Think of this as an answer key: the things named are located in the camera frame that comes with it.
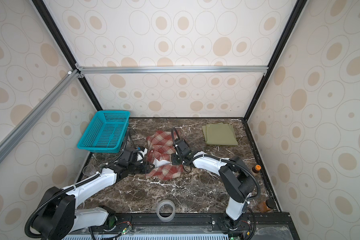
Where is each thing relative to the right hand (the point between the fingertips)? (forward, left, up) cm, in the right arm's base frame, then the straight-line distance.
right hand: (174, 158), depth 91 cm
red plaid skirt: (+9, +9, 0) cm, 12 cm away
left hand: (-6, +10, +3) cm, 12 cm away
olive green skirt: (+22, -32, -5) cm, 40 cm away
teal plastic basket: (+24, +50, -4) cm, 56 cm away
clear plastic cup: (-6, +51, -3) cm, 52 cm away
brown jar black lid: (-28, -45, +2) cm, 53 cm away
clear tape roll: (-28, +4, -6) cm, 29 cm away
